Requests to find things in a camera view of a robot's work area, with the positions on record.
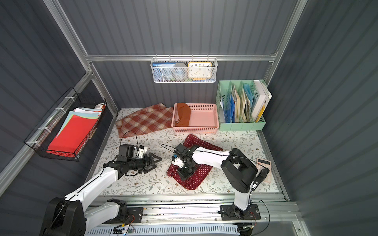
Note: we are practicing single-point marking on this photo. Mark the blue box in basket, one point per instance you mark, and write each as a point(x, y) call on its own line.
point(162, 71)

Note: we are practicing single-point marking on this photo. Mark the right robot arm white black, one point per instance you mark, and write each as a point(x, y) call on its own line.
point(240, 171)

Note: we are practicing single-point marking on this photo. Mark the pink plastic basket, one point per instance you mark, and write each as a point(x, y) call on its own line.
point(202, 119)

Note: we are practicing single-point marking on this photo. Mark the black wire side basket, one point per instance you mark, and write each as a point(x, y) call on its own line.
point(72, 103)

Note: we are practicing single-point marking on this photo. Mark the small orange white card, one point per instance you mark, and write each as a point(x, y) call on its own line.
point(261, 164)

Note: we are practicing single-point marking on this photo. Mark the rust orange skirt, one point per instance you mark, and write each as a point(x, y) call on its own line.
point(184, 114)

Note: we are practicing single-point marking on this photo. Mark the white book in organizer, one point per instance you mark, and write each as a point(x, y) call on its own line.
point(262, 96)

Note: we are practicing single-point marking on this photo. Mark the blue folders in organizer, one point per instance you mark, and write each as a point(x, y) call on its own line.
point(230, 111)

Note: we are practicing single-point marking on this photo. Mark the yellow alarm clock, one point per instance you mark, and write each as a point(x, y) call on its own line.
point(199, 70)

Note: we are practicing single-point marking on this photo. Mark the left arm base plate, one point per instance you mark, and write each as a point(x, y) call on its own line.
point(132, 215)

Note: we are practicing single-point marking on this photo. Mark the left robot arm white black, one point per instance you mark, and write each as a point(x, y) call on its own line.
point(70, 216)

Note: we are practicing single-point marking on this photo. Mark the white wire wall basket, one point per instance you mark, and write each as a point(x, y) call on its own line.
point(186, 60)

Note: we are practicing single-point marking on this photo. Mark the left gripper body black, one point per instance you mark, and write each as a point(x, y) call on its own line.
point(146, 162)

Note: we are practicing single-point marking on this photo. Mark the red paper stack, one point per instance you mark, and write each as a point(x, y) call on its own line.
point(72, 135)

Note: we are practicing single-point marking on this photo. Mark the mint green file organizer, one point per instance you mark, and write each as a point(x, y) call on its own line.
point(223, 93)

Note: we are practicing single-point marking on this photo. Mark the grey tape roll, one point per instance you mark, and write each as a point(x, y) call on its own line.
point(179, 72)

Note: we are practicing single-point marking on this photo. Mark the red plaid skirt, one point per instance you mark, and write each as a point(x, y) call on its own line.
point(147, 120)

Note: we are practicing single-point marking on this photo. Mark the dark red polka-dot skirt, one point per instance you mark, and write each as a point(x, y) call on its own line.
point(202, 171)

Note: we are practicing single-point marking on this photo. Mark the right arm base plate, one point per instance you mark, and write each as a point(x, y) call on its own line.
point(232, 213)

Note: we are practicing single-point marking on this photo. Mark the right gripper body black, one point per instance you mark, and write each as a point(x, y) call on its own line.
point(187, 169)

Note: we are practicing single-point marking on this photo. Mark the floral table mat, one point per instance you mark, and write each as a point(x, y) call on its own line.
point(157, 182)

